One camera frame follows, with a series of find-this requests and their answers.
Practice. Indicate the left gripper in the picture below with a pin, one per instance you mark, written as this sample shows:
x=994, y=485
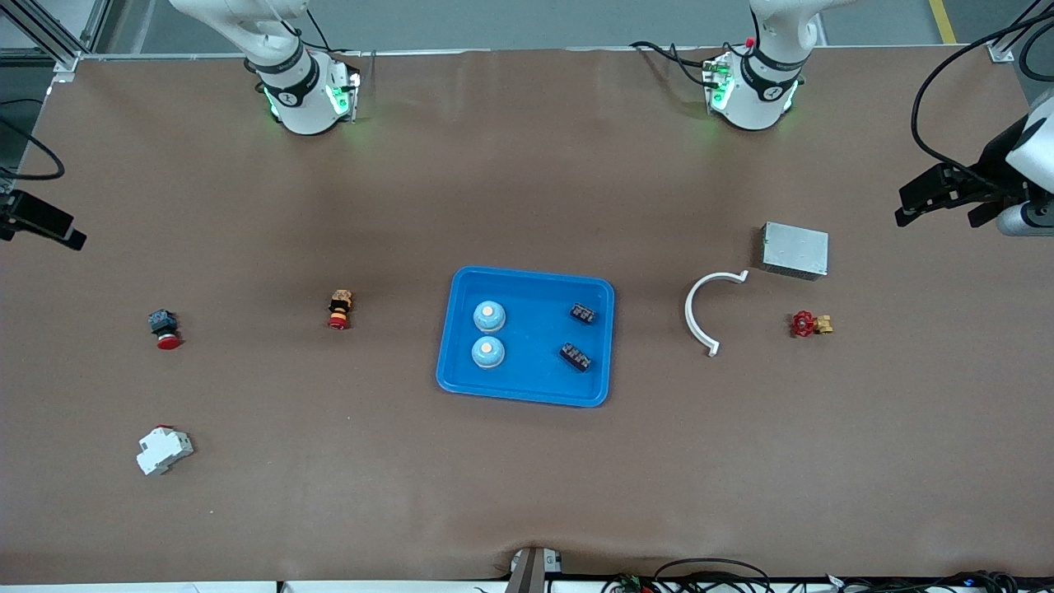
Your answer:
x=993, y=162

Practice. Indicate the dark terminal block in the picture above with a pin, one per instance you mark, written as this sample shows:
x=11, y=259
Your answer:
x=583, y=313

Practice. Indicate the black electrolytic capacitor block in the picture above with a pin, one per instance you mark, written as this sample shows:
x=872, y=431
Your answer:
x=575, y=357

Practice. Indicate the blue dome call bell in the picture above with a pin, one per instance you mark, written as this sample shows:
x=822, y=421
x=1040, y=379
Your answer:
x=488, y=356
x=489, y=319

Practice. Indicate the blue plastic tray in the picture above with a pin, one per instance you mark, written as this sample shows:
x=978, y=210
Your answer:
x=535, y=379

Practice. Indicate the red emergency stop button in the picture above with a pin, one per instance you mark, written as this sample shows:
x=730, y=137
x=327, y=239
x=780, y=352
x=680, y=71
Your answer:
x=163, y=323

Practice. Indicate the silver metal box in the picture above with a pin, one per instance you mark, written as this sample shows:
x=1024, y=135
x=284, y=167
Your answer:
x=795, y=249

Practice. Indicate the white circuit breaker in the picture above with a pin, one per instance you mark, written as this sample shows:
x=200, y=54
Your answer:
x=163, y=451

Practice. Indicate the white curved plastic clamp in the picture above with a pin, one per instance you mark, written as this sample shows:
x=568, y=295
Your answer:
x=688, y=317

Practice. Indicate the red yellow push button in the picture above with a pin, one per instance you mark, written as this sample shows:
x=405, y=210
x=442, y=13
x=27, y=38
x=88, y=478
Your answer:
x=339, y=306

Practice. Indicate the brown table cover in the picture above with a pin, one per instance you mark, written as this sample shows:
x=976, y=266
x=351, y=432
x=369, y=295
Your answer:
x=527, y=494

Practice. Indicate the aluminium frame post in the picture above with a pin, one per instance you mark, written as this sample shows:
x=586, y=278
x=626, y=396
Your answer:
x=67, y=66
x=1000, y=54

